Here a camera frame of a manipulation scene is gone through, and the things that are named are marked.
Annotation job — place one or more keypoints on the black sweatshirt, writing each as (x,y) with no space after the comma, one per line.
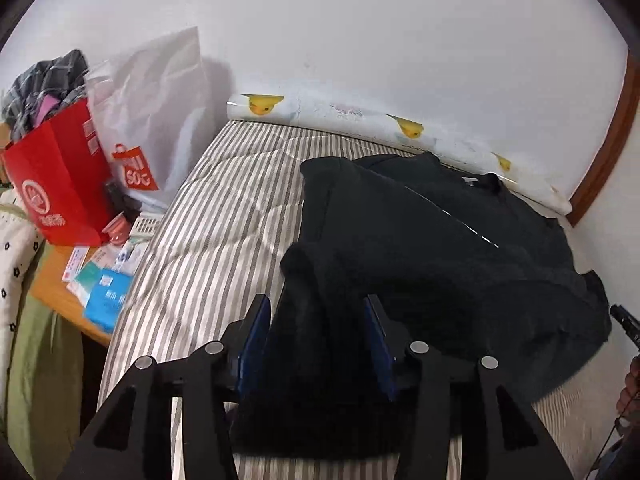
(425,260)

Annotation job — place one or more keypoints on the striped mattress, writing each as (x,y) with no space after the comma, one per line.
(215,220)

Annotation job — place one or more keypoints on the white plastic bag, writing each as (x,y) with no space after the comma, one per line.
(155,110)

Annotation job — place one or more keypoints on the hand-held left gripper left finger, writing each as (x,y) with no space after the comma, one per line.
(252,345)

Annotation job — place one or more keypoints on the white dotted cloth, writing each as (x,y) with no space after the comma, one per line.
(15,260)

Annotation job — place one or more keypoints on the teal packet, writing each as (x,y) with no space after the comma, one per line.
(87,282)

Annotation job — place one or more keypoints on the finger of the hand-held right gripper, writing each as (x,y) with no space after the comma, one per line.
(625,322)

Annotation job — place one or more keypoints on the wooden door frame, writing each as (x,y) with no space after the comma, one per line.
(610,145)

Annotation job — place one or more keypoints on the wooden nightstand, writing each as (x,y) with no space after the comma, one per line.
(55,300)

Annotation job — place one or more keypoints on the person's right hand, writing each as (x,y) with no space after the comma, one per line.
(631,392)

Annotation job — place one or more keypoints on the duck print rolled mat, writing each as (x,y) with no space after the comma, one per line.
(350,120)

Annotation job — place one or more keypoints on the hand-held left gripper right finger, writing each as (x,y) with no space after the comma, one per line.
(377,342)

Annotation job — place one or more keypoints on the green cloth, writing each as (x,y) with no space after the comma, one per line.
(40,385)

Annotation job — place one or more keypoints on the white remote control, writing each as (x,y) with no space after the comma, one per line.
(146,224)

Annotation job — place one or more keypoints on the red paper bag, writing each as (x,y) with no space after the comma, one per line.
(55,185)

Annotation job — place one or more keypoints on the white packet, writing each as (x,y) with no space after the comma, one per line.
(127,257)

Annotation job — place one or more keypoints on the white and red box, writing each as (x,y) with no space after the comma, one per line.
(75,264)

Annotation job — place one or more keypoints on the plaid clothing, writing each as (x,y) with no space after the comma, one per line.
(45,85)

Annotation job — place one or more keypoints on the blue and white boxes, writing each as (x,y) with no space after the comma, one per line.
(107,300)

